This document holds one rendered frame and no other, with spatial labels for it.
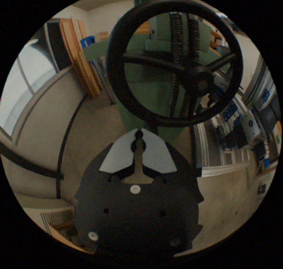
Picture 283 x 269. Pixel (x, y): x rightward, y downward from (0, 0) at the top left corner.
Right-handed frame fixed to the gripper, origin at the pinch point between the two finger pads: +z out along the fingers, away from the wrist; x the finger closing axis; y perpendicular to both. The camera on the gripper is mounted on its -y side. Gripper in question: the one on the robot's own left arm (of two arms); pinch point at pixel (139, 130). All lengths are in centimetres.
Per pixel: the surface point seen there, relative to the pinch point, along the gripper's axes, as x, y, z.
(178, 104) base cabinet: 19.0, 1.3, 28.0
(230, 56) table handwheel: 16.3, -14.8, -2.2
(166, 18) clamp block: 6.4, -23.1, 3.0
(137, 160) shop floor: -6, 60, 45
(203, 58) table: 16.6, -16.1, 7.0
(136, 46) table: -0.4, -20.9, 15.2
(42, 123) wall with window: -122, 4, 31
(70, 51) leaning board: -112, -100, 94
